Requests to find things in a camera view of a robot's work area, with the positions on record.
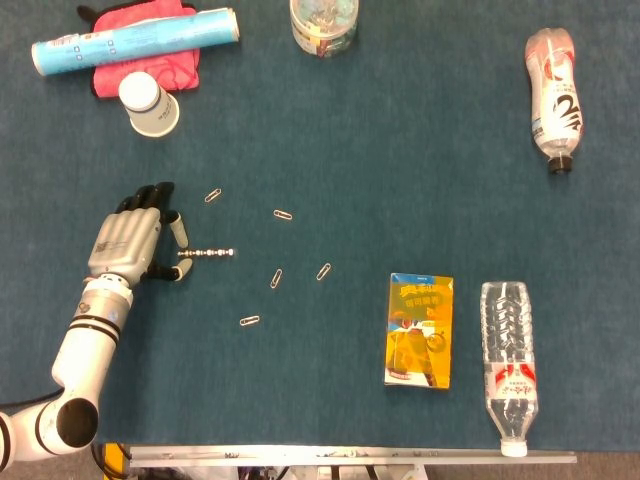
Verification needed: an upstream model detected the yellow snack box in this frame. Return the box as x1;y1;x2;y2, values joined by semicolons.
383;272;455;391

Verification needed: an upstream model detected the pink cloth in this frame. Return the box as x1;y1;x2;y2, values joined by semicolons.
75;0;203;100

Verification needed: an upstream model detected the black capped drink bottle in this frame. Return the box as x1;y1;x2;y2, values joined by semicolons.
524;27;585;175

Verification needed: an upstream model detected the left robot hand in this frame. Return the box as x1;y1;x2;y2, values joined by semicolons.
87;181;194;291

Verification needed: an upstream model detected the white paper cup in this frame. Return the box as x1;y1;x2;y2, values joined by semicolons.
117;71;181;139

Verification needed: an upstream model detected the clear jar of binder clips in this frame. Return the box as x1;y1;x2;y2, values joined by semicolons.
289;0;360;60

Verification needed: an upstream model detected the light blue rolled tube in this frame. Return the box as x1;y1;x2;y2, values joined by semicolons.
30;6;241;78

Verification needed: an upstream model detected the aluminium frame rail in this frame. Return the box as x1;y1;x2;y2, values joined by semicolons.
128;444;578;468

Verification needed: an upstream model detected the white capped water bottle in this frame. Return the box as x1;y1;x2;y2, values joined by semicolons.
479;281;540;458

